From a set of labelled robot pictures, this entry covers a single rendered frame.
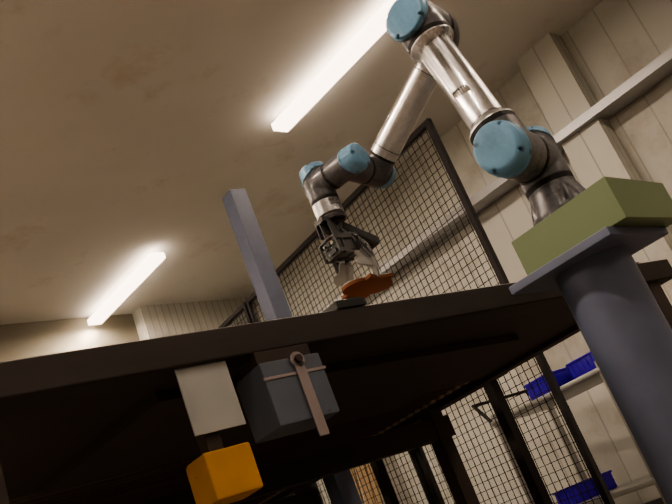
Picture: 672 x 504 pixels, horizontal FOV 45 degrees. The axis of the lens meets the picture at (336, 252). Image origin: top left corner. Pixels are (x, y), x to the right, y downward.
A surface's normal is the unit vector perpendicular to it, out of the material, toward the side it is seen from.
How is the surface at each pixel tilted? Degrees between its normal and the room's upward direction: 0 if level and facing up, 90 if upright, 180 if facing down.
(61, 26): 180
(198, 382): 90
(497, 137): 96
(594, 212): 90
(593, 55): 90
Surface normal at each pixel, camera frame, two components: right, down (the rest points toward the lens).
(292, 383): 0.51, -0.48
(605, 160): -0.72, 0.02
